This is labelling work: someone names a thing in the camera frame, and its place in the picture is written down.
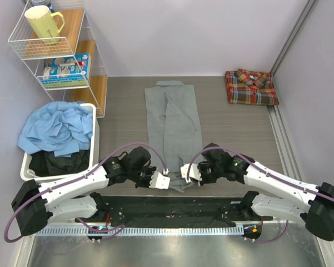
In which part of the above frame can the grey long sleeve shirt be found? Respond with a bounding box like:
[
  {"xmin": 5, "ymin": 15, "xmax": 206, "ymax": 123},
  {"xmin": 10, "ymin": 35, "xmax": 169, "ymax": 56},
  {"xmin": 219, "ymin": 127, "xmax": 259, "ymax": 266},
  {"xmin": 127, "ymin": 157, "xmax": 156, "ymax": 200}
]
[{"xmin": 144, "ymin": 81, "xmax": 202, "ymax": 192}]

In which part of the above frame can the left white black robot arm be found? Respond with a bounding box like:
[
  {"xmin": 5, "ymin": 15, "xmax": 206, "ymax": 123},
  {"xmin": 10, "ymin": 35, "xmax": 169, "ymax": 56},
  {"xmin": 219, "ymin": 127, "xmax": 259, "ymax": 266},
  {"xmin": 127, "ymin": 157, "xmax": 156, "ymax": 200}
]
[{"xmin": 9, "ymin": 146, "xmax": 158, "ymax": 236}]

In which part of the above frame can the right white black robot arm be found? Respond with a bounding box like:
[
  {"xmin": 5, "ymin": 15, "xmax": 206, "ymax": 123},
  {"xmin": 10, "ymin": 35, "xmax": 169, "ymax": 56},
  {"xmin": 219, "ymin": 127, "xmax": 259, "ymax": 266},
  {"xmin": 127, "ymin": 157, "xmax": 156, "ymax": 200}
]
[{"xmin": 199, "ymin": 144, "xmax": 334, "ymax": 241}]

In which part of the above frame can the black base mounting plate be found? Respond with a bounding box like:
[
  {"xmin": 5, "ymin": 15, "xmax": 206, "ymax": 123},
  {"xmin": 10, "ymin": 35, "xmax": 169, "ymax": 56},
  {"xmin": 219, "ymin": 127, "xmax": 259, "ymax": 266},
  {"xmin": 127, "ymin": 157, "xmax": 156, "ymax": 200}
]
[{"xmin": 74, "ymin": 191, "xmax": 273, "ymax": 229}]

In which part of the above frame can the folded plaid shirt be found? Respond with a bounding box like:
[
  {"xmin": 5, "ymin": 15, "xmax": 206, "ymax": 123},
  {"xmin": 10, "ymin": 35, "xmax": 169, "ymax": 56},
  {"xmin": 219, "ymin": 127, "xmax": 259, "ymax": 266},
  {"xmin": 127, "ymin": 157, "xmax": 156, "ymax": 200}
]
[{"xmin": 225, "ymin": 68, "xmax": 279, "ymax": 106}]

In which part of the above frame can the light blue shirt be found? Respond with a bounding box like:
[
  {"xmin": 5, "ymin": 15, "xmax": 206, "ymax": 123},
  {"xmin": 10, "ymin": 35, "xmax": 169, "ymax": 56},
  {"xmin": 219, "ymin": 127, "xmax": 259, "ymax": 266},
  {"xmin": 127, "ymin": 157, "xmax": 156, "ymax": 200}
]
[{"xmin": 17, "ymin": 101, "xmax": 93, "ymax": 157}]

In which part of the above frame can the black garment in bin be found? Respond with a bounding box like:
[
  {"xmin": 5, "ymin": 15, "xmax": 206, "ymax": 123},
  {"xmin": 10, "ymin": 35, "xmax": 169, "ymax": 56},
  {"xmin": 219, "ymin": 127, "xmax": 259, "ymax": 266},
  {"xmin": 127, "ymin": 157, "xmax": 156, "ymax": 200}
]
[{"xmin": 29, "ymin": 150, "xmax": 90, "ymax": 177}]

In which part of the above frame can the white plastic laundry bin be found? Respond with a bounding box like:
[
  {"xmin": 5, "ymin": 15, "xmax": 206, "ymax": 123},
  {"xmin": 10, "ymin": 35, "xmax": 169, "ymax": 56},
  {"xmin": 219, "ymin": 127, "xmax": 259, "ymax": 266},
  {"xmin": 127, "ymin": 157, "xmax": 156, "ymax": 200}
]
[{"xmin": 20, "ymin": 103, "xmax": 99, "ymax": 182}]

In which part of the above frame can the blue picture box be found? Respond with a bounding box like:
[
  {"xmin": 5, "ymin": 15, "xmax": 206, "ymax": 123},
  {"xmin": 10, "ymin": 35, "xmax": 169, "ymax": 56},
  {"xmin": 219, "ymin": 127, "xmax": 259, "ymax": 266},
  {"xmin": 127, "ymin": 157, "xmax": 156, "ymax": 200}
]
[{"xmin": 38, "ymin": 53, "xmax": 91, "ymax": 88}]

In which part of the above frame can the yellow mug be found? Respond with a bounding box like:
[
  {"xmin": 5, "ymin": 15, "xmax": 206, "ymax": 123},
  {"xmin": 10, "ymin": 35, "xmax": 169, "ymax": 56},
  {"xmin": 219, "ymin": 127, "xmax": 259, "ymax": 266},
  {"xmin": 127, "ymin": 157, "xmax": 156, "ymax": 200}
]
[{"xmin": 24, "ymin": 5, "xmax": 65, "ymax": 45}]

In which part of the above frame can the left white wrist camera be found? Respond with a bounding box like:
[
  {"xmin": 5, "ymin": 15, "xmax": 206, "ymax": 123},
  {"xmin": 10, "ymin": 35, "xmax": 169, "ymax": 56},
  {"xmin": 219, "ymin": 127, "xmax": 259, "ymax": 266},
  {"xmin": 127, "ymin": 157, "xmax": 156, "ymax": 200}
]
[{"xmin": 149, "ymin": 169, "xmax": 171, "ymax": 190}]

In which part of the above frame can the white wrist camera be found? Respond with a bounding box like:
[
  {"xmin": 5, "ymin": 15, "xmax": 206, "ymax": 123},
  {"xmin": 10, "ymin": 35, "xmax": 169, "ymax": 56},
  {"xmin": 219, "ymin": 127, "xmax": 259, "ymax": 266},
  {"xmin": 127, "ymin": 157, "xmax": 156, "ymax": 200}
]
[
  {"xmin": 180, "ymin": 164, "xmax": 202, "ymax": 183},
  {"xmin": 149, "ymin": 169, "xmax": 171, "ymax": 190}
]

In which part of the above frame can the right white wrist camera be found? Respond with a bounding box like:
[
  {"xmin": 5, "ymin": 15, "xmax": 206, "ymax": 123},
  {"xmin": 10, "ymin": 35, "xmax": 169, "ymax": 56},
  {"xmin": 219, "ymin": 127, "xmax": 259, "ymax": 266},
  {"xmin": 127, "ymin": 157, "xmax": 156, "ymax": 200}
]
[{"xmin": 180, "ymin": 164, "xmax": 202, "ymax": 183}]

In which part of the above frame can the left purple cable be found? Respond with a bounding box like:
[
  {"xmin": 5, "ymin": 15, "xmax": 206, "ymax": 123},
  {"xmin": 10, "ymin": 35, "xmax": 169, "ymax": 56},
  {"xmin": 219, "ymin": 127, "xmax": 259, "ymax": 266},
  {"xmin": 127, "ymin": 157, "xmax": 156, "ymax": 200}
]
[{"xmin": 4, "ymin": 142, "xmax": 169, "ymax": 243}]

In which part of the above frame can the purple cable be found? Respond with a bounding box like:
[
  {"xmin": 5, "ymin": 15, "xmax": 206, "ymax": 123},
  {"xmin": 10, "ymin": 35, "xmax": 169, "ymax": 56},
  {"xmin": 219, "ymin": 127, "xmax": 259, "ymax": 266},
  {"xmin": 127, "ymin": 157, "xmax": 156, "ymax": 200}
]
[
  {"xmin": 4, "ymin": 142, "xmax": 169, "ymax": 243},
  {"xmin": 185, "ymin": 147, "xmax": 334, "ymax": 244}
]

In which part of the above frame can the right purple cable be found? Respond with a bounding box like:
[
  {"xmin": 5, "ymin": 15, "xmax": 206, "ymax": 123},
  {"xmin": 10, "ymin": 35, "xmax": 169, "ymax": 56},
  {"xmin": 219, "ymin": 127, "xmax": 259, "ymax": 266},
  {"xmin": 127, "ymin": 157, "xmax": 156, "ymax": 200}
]
[{"xmin": 185, "ymin": 147, "xmax": 334, "ymax": 244}]

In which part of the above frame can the aluminium rail frame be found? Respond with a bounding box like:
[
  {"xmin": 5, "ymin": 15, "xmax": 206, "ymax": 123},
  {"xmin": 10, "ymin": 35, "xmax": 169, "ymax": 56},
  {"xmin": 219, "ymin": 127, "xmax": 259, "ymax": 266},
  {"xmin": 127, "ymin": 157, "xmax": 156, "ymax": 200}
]
[{"xmin": 13, "ymin": 107, "xmax": 334, "ymax": 267}]

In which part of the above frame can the white wire shelf rack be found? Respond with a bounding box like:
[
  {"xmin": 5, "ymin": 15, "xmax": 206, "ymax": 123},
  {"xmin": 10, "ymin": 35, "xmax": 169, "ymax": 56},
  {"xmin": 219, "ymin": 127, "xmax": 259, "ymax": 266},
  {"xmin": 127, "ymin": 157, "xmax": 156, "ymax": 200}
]
[{"xmin": 8, "ymin": 1, "xmax": 108, "ymax": 118}]

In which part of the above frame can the aluminium corner post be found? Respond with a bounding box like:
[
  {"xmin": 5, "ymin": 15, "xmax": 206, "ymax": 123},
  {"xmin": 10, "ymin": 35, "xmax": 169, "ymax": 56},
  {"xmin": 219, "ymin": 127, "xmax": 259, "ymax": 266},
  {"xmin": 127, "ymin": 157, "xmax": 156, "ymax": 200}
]
[{"xmin": 270, "ymin": 0, "xmax": 318, "ymax": 75}]

